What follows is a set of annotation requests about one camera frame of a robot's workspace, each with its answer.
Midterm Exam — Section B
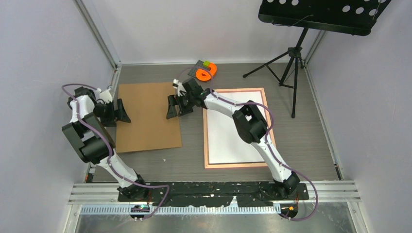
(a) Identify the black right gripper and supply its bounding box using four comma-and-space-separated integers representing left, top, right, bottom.
166, 95, 195, 121

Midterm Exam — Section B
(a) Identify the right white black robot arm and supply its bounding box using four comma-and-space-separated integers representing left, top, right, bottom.
166, 78, 300, 199

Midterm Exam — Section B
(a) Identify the cat and books photo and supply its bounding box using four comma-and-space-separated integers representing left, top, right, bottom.
206, 90, 269, 164

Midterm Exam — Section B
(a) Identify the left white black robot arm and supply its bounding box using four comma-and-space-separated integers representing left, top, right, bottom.
62, 85, 149, 201

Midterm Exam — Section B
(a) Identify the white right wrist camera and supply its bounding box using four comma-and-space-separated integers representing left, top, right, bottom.
172, 79, 186, 96

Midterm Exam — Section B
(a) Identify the pink wooden picture frame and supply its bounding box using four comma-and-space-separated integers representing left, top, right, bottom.
202, 87, 277, 169

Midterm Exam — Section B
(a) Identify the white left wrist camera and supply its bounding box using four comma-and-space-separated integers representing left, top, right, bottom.
96, 88, 113, 104

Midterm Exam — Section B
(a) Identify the brown cardboard backing board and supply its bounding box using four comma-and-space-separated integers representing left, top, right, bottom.
116, 82, 182, 153

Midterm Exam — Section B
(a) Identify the black music stand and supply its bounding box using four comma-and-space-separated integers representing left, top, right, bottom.
243, 0, 391, 118

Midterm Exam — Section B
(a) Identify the orange plastic ring piece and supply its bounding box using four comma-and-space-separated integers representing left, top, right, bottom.
195, 63, 218, 82

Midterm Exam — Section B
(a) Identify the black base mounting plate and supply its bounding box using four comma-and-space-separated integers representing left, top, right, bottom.
118, 181, 309, 207

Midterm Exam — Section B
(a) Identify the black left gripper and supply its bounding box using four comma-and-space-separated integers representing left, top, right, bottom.
94, 99, 132, 127

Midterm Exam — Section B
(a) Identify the grey building plate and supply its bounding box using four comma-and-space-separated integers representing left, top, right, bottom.
188, 60, 205, 79

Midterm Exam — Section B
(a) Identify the aluminium rail front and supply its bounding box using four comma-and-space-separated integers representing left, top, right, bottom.
69, 181, 361, 216

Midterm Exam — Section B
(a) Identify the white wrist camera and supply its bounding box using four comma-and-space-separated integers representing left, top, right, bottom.
96, 88, 113, 104
172, 79, 186, 96

